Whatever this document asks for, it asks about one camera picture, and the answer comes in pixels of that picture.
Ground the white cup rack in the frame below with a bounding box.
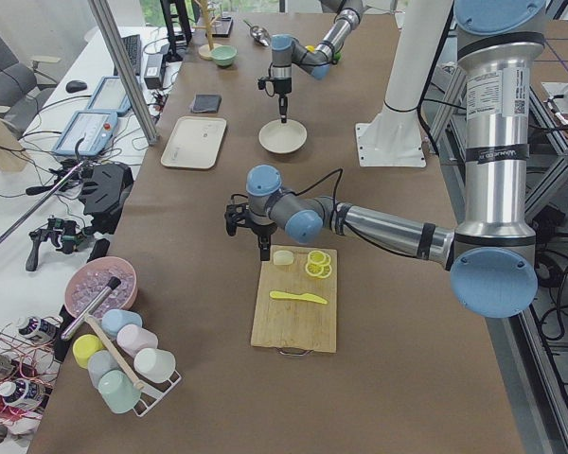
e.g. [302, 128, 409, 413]
[133, 370, 184, 417]

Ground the cream rabbit serving tray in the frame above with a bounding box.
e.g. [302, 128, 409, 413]
[161, 116, 227, 170]

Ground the wooden cutting board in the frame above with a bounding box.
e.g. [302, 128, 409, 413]
[250, 245, 338, 353]

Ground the far blue teach pendant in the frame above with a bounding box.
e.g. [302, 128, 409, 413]
[87, 76, 131, 116]

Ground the black laptop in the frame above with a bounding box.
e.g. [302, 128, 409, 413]
[121, 34, 143, 76]

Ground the metal muddler black tip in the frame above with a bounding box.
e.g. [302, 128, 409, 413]
[61, 276, 121, 341]

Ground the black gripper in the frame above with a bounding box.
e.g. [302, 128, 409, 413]
[257, 77, 293, 124]
[224, 201, 277, 261]

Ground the pink bowl with ice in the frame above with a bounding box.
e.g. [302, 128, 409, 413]
[64, 256, 138, 318]

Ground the yellow plastic knife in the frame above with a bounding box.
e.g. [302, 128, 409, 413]
[269, 290, 328, 305]

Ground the blue teach pendant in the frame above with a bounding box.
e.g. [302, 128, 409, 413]
[52, 110, 118, 157]
[87, 76, 131, 116]

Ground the aluminium frame post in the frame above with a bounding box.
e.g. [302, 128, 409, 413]
[88, 0, 158, 146]

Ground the mint green bowl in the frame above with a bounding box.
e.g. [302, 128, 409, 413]
[211, 45, 238, 67]

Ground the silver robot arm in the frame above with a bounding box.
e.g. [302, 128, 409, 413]
[257, 0, 364, 124]
[224, 1, 547, 318]

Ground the cream round plate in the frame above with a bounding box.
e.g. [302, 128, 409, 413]
[258, 119, 307, 154]

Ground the grey folded cloth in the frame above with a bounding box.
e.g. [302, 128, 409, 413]
[190, 94, 222, 114]

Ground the wooden cup tree stand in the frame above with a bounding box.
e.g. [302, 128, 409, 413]
[195, 0, 221, 61]

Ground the yellow cup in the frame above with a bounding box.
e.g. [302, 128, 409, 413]
[72, 334, 105, 369]

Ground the pink cup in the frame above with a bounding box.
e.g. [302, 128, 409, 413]
[116, 323, 158, 358]

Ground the white cup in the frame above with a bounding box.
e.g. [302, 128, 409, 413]
[133, 348, 176, 383]

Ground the metal scoop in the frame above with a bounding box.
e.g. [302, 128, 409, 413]
[243, 19, 272, 47]

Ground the blue cup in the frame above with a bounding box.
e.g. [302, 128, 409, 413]
[101, 309, 143, 338]

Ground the near blue teach pendant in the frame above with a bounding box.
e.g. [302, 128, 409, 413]
[52, 110, 118, 157]

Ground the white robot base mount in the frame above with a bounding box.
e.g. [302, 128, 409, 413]
[356, 0, 453, 167]

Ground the grey cup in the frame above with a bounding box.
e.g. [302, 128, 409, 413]
[87, 350, 120, 389]

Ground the lemon slices stack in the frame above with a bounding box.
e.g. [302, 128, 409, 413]
[305, 250, 332, 279]

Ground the mint green cup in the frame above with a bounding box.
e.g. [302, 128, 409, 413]
[98, 370, 141, 414]

